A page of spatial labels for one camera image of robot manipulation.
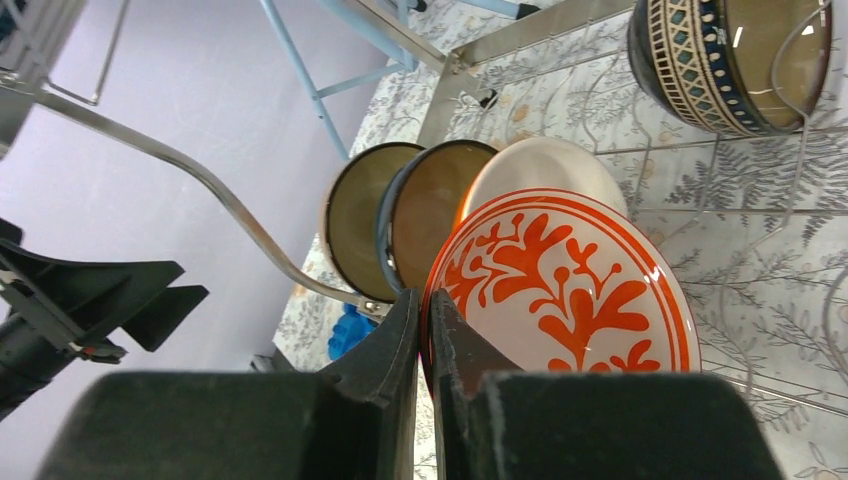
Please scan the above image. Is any floral tablecloth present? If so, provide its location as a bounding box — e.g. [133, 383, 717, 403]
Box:
[272, 0, 848, 480]

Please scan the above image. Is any blue sponge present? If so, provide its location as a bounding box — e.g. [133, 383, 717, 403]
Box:
[327, 303, 378, 361]

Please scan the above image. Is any dark patterned bowl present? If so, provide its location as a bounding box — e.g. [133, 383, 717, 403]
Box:
[627, 0, 834, 137]

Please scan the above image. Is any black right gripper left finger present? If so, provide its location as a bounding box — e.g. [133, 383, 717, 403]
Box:
[38, 290, 419, 479]

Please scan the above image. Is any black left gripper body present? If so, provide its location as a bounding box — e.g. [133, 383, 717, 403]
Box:
[0, 218, 134, 422]

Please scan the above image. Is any orange bowl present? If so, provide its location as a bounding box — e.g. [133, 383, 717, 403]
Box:
[453, 137, 628, 226]

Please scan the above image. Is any brown speckled bowl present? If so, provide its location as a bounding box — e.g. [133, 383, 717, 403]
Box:
[321, 142, 424, 303]

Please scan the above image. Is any steel two-tier dish rack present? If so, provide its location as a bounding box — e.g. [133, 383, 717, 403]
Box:
[0, 0, 848, 425]

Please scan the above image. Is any teal blue bowl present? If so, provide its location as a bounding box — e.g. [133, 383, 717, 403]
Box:
[376, 139, 498, 292]

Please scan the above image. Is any red white coral bowl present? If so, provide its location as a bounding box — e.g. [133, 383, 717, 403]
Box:
[423, 188, 702, 373]

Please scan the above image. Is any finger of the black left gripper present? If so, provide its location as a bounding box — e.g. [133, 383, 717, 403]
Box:
[1, 240, 184, 345]
[122, 285, 209, 352]

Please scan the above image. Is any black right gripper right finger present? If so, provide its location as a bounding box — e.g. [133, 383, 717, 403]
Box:
[429, 291, 782, 479]

